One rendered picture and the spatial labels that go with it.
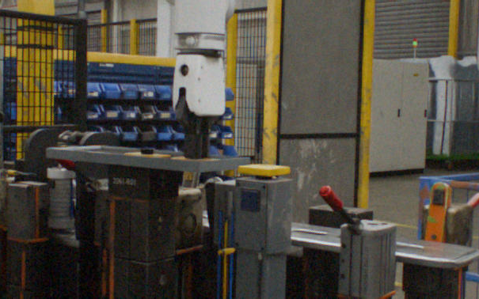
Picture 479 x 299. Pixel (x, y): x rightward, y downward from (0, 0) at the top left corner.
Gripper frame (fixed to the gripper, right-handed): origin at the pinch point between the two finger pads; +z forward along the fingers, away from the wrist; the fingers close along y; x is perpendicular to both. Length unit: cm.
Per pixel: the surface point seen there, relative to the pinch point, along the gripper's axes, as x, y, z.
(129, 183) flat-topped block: 12.2, -2.1, 7.2
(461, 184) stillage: 0, 216, 25
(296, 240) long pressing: -8.9, 23.0, 18.6
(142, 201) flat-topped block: 9.2, -2.4, 9.9
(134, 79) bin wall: 185, 243, -17
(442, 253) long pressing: -36.0, 25.8, 18.4
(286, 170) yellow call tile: -16.9, -0.9, 2.9
